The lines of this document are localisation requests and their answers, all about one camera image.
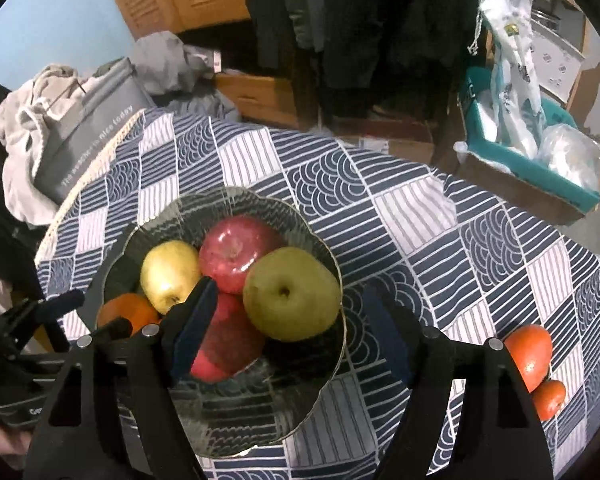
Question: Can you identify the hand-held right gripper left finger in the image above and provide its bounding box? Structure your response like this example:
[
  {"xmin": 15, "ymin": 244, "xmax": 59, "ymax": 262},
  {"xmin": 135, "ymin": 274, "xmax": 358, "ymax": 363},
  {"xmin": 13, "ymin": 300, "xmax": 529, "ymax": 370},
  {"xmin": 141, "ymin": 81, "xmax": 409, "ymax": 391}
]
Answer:
[{"xmin": 22, "ymin": 275, "xmax": 221, "ymax": 480}]

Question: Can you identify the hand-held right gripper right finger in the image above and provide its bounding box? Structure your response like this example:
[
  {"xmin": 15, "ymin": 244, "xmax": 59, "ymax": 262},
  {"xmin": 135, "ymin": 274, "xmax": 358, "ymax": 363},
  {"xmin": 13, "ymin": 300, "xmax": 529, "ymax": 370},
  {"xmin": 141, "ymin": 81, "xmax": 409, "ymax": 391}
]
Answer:
[{"xmin": 362, "ymin": 285, "xmax": 555, "ymax": 480}]

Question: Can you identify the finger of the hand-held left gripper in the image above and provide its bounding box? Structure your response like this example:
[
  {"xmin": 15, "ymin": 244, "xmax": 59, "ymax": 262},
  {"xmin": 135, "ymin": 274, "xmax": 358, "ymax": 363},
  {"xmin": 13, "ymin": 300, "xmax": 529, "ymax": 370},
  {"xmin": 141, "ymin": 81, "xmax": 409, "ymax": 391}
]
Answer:
[
  {"xmin": 92, "ymin": 317, "xmax": 133, "ymax": 343},
  {"xmin": 30, "ymin": 289, "xmax": 87, "ymax": 318}
]

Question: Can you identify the dark red apple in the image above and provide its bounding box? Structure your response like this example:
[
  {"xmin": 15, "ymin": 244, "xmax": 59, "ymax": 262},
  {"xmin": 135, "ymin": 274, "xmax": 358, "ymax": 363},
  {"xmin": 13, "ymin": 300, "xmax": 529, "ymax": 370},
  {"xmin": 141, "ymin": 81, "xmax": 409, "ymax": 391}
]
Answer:
[{"xmin": 190, "ymin": 292, "xmax": 267, "ymax": 383}]

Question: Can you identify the yellow apple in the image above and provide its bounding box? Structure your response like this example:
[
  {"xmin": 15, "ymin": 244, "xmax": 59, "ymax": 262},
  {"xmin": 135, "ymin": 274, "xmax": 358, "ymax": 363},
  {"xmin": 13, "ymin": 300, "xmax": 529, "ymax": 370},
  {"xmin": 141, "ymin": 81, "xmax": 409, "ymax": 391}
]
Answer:
[{"xmin": 140, "ymin": 240, "xmax": 203, "ymax": 316}]

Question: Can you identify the glossy red apple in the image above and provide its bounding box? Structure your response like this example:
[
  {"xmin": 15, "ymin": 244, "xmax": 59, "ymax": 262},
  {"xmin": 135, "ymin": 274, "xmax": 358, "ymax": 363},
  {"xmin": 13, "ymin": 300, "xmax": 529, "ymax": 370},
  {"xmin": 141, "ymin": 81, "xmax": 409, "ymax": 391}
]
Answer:
[{"xmin": 198, "ymin": 216, "xmax": 286, "ymax": 295}]

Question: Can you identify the clear glass bowl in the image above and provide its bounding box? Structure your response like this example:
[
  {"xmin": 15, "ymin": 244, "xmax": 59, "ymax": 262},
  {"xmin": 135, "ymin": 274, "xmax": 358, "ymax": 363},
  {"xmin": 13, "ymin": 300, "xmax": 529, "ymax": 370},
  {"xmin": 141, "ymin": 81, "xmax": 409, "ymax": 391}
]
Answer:
[{"xmin": 96, "ymin": 187, "xmax": 348, "ymax": 458}]

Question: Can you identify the person's left hand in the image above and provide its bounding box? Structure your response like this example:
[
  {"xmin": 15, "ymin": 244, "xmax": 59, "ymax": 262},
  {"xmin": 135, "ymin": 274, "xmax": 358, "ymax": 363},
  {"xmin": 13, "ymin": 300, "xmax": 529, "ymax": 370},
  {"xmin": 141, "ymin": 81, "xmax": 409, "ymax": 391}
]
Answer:
[{"xmin": 0, "ymin": 425, "xmax": 31, "ymax": 472}]

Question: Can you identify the blue white patterned tablecloth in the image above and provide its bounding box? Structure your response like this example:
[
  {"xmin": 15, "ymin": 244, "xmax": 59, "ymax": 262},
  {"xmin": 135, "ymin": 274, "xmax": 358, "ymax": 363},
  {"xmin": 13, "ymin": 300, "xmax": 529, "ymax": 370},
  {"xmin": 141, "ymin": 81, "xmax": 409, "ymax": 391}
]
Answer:
[{"xmin": 35, "ymin": 107, "xmax": 600, "ymax": 480}]

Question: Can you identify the dark cloth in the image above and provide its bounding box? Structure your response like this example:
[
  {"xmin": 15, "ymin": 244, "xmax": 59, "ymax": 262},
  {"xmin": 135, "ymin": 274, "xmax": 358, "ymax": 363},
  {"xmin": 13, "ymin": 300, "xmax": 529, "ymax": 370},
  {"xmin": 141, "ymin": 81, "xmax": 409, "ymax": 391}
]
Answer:
[{"xmin": 0, "ymin": 77, "xmax": 56, "ymax": 321}]

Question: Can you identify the small orange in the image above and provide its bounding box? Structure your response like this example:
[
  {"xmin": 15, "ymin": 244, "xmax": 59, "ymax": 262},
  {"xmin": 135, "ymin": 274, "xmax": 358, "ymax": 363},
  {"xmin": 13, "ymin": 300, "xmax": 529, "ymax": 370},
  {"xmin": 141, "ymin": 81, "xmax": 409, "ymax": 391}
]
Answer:
[{"xmin": 531, "ymin": 379, "xmax": 567, "ymax": 422}]

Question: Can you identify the grey fabric bag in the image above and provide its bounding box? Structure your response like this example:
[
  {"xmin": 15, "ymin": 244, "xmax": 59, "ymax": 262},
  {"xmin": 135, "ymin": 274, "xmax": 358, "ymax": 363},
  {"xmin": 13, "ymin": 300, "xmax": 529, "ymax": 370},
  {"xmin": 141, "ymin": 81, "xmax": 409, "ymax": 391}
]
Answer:
[{"xmin": 32, "ymin": 57, "xmax": 153, "ymax": 203}]

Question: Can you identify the beige garment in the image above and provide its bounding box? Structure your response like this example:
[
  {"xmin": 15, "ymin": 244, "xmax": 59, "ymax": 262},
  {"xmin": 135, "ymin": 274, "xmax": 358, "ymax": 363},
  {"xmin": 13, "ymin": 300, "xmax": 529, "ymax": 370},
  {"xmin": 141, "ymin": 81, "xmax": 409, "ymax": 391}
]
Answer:
[{"xmin": 0, "ymin": 64, "xmax": 88, "ymax": 223}]

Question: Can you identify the brown cardboard box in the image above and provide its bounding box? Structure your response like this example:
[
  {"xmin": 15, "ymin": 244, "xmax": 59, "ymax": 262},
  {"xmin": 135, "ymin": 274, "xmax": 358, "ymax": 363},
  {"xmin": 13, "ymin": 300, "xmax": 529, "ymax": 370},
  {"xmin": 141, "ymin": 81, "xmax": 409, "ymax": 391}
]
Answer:
[{"xmin": 455, "ymin": 152, "xmax": 588, "ymax": 227}]

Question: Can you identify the flat cardboard box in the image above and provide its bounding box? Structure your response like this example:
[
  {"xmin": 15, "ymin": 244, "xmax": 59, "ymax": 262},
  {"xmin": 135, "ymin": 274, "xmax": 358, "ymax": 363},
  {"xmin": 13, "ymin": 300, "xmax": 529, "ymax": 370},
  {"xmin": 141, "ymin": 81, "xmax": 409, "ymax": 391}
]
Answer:
[{"xmin": 330, "ymin": 117, "xmax": 436, "ymax": 163}]

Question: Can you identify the teal box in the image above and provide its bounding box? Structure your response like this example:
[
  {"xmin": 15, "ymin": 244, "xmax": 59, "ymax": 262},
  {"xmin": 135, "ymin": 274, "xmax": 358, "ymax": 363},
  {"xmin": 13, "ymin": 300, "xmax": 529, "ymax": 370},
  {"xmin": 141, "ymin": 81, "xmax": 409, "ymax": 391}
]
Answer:
[{"xmin": 455, "ymin": 67, "xmax": 600, "ymax": 213}]

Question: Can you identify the wooden drawer chest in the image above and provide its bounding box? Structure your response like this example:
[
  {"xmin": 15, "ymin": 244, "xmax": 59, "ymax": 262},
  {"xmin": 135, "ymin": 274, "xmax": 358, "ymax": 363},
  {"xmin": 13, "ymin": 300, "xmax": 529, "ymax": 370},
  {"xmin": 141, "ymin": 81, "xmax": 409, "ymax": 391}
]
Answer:
[{"xmin": 215, "ymin": 72, "xmax": 306, "ymax": 128}]

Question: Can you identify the clear plastic bag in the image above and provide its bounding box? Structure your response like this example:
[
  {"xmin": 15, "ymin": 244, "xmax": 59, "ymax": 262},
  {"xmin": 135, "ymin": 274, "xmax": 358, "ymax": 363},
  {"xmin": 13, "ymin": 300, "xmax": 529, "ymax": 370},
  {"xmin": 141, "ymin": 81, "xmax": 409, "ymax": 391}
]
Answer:
[{"xmin": 537, "ymin": 122, "xmax": 600, "ymax": 191}]

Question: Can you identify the grey crumpled cloth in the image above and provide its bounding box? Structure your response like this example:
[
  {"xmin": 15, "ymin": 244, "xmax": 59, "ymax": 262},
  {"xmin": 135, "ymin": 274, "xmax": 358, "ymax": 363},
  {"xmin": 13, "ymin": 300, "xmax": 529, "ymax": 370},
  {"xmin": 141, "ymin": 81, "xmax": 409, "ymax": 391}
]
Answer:
[{"xmin": 130, "ymin": 31, "xmax": 241, "ymax": 121}]

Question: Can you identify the white printed plastic bag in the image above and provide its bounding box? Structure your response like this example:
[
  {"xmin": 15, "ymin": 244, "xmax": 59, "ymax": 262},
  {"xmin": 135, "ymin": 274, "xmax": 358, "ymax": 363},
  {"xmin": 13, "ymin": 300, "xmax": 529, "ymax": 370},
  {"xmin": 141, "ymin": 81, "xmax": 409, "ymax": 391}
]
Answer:
[{"xmin": 457, "ymin": 0, "xmax": 548, "ymax": 158}]

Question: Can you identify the black hanging coat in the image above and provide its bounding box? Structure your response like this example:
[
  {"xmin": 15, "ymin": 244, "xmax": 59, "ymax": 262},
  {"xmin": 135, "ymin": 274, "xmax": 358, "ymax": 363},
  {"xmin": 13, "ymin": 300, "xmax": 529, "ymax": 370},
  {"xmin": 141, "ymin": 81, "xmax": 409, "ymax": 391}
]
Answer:
[{"xmin": 320, "ymin": 0, "xmax": 481, "ymax": 107}]

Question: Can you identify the white patterned storage box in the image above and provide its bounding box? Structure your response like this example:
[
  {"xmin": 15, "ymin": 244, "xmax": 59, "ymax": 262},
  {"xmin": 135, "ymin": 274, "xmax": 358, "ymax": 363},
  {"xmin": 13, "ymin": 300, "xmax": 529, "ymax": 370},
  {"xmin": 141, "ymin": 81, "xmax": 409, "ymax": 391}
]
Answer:
[{"xmin": 530, "ymin": 25, "xmax": 586, "ymax": 102}]

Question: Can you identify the dark hanging jacket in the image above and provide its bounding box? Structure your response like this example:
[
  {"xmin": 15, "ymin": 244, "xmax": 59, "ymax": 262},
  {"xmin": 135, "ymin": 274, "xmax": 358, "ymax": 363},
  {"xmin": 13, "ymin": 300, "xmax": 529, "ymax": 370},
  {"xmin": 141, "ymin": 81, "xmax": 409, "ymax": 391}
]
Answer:
[{"xmin": 245, "ymin": 0, "xmax": 301, "ymax": 72}]

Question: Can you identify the grey-blue hanging shirt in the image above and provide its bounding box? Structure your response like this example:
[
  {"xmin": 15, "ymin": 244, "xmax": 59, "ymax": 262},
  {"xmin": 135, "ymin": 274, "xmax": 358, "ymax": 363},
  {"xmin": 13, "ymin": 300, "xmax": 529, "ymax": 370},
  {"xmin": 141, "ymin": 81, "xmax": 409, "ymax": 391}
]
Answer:
[{"xmin": 285, "ymin": 0, "xmax": 331, "ymax": 52}]

